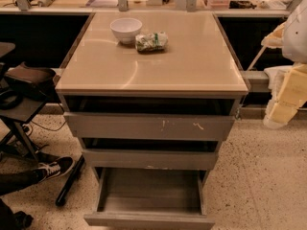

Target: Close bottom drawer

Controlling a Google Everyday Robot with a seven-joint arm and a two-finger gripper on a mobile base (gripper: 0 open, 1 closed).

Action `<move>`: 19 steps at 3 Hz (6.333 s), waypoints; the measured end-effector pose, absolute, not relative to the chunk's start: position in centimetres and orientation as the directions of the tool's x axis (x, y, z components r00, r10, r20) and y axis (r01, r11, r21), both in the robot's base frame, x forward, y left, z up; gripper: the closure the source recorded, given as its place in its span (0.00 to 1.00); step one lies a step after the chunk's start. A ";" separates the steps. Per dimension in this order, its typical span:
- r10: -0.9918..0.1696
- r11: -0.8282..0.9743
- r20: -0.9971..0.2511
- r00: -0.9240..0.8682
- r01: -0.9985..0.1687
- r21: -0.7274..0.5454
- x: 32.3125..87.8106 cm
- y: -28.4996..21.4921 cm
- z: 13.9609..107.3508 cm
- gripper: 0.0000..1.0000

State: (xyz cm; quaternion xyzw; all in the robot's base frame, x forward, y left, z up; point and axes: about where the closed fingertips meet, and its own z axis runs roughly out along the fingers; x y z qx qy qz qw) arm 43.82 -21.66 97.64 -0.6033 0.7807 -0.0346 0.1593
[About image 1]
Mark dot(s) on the grey middle drawer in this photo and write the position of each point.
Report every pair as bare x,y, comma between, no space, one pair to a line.
150,154

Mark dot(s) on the grey bottom drawer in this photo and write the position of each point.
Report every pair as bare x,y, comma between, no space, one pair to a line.
155,199

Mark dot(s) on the white ceramic bowl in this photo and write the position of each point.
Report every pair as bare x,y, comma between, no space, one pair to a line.
126,29

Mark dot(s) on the dark brown bag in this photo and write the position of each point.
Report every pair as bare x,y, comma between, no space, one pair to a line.
34,83

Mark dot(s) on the black chair base leg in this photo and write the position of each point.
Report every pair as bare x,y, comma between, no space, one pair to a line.
73,176

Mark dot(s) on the grey top drawer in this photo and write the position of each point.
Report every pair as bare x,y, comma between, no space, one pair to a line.
150,118

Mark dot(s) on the black trouser leg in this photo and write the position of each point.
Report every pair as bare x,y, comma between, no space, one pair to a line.
12,182

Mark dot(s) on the black white sneaker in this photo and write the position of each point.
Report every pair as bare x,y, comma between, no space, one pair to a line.
61,166

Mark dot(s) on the black side stool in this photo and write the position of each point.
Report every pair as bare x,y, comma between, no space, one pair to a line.
17,110

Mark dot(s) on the grey drawer cabinet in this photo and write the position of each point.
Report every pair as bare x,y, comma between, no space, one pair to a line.
196,64

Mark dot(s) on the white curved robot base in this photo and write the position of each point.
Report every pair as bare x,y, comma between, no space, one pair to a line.
271,72

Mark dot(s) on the green white snack bag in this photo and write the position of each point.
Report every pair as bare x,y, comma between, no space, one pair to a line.
151,42

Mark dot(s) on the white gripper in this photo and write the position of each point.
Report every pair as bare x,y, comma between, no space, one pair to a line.
295,40

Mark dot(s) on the grey drawer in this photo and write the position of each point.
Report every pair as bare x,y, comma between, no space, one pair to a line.
150,154
155,199
150,118

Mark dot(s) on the white stick with tip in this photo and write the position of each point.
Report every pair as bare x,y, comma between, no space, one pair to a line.
259,54

